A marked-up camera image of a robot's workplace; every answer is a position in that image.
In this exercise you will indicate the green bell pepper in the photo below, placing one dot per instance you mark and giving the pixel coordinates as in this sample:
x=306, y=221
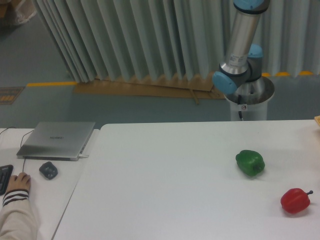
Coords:
x=250, y=162

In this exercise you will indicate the red bell pepper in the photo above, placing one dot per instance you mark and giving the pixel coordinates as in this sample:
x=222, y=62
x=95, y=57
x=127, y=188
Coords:
x=295, y=200

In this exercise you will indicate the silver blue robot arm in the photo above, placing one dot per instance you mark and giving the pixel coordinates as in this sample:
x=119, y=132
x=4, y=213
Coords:
x=240, y=72

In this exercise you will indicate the grey pleated curtain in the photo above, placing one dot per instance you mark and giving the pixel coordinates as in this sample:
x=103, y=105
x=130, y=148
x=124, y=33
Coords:
x=139, y=38

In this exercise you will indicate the cream sleeved forearm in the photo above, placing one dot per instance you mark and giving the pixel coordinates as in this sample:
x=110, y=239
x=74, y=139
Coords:
x=17, y=220

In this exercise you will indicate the person's right hand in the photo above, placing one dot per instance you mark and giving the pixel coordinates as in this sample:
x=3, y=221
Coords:
x=19, y=182

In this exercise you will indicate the silver closed laptop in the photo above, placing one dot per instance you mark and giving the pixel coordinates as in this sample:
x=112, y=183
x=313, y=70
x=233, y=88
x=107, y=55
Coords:
x=57, y=140

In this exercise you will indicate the brown cardboard sheet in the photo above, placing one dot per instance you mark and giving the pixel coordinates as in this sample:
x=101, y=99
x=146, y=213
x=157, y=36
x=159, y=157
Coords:
x=197, y=88

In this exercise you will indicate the black keyboard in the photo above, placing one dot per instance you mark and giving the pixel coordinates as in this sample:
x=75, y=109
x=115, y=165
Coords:
x=5, y=174

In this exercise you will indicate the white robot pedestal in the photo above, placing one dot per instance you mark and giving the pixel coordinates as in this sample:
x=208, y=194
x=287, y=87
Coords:
x=248, y=107

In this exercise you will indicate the white laptop cable plug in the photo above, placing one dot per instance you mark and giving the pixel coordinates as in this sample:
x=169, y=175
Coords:
x=82, y=156

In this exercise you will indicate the black round controller device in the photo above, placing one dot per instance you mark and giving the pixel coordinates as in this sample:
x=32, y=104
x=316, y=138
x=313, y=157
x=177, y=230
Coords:
x=48, y=170

